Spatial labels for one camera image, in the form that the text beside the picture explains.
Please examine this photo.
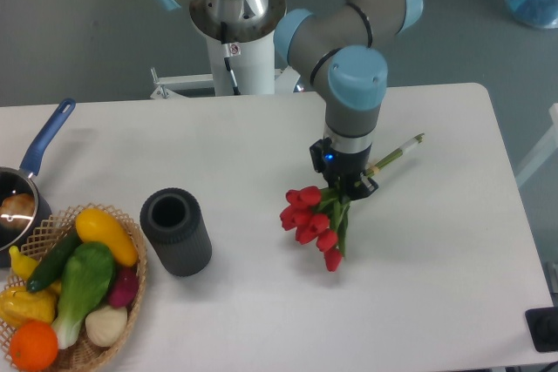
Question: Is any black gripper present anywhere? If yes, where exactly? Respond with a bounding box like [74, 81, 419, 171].
[310, 138, 378, 202]

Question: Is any red tulip bouquet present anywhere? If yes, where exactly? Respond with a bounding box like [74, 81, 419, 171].
[279, 133, 425, 272]

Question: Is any dark grey ribbed vase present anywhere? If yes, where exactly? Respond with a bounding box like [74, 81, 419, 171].
[139, 187, 213, 277]

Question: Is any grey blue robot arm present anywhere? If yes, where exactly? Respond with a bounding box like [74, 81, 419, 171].
[160, 0, 423, 200]

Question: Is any red purple radish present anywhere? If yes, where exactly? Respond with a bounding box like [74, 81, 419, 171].
[107, 267, 140, 308]

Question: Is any black device at edge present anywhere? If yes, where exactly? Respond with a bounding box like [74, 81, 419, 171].
[525, 307, 558, 353]

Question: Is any yellow squash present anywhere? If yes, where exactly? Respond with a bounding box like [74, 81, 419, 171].
[75, 207, 139, 267]

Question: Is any green bok choy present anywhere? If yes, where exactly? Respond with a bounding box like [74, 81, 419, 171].
[51, 242, 115, 350]

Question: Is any white garlic bulb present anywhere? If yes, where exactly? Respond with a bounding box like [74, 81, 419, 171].
[85, 305, 127, 348]

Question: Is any dark green cucumber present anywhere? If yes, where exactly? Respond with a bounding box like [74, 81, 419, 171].
[26, 230, 82, 293]

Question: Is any woven wicker basket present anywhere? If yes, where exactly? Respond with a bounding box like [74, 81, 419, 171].
[1, 203, 147, 371]

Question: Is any brown bread roll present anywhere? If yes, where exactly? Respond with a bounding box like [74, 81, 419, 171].
[1, 193, 35, 232]

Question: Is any yellow banana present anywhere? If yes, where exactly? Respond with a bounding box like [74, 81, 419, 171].
[9, 246, 39, 281]

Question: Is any yellow bell pepper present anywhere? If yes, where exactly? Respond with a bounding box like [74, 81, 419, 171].
[1, 286, 58, 328]

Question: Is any orange fruit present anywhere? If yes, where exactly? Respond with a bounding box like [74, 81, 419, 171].
[9, 321, 58, 371]

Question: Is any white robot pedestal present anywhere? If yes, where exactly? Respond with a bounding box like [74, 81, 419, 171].
[150, 25, 310, 101]

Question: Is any black cable on pedestal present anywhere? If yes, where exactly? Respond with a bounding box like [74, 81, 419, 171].
[219, 22, 242, 96]

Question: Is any white frame at right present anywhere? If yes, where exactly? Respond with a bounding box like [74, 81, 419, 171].
[515, 103, 557, 188]

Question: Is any blue handled saucepan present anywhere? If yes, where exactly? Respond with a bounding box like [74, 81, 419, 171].
[1, 98, 76, 268]

